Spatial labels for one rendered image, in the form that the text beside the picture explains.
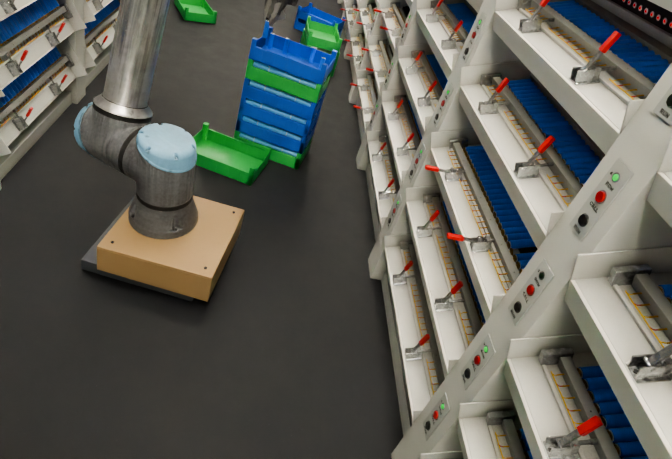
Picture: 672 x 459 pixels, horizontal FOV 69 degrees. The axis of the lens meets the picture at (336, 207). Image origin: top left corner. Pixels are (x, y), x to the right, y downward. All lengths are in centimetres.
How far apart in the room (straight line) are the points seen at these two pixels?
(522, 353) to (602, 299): 19
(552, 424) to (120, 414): 91
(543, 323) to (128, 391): 93
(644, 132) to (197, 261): 106
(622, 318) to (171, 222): 109
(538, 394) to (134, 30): 117
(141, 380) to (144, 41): 83
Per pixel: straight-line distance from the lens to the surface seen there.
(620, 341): 75
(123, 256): 141
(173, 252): 140
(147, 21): 136
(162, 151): 130
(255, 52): 197
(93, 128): 145
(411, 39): 203
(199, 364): 137
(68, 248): 163
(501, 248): 107
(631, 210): 75
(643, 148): 75
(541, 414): 87
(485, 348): 96
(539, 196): 95
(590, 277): 81
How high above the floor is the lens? 113
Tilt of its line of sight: 35 degrees down
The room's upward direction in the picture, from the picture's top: 20 degrees clockwise
